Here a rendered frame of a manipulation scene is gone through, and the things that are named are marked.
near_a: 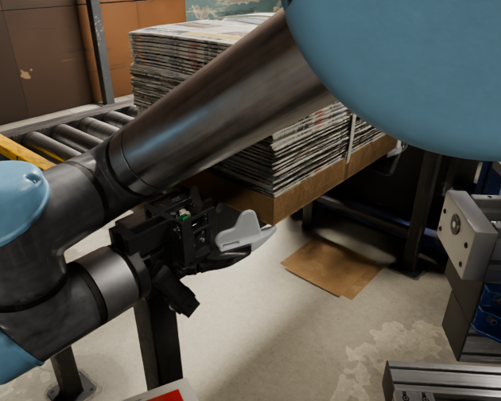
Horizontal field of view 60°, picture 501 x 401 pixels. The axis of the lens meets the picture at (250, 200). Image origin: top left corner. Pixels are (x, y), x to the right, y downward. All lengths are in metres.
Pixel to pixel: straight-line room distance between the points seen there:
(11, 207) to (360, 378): 1.25
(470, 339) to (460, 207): 0.23
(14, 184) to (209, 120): 0.16
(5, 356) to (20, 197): 0.14
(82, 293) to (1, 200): 0.13
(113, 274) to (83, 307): 0.04
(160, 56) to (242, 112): 0.35
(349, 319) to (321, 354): 0.20
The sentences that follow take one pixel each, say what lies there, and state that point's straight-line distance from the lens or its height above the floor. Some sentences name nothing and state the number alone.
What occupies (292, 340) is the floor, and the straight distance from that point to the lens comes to 1.55.
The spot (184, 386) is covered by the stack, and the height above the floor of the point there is 0.82.
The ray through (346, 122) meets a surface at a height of 0.91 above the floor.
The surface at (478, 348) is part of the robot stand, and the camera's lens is 0.88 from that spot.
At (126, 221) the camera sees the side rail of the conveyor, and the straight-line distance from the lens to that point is 0.64.
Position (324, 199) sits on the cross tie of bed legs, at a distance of 1.99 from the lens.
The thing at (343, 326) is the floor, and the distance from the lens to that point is 1.62.
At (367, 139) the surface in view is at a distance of 0.76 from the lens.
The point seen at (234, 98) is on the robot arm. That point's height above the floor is 1.03.
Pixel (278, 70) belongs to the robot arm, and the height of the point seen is 1.06.
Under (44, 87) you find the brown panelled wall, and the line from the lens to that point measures 4.01.
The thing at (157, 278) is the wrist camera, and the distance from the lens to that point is 0.52.
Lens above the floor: 1.12
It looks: 29 degrees down
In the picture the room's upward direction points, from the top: straight up
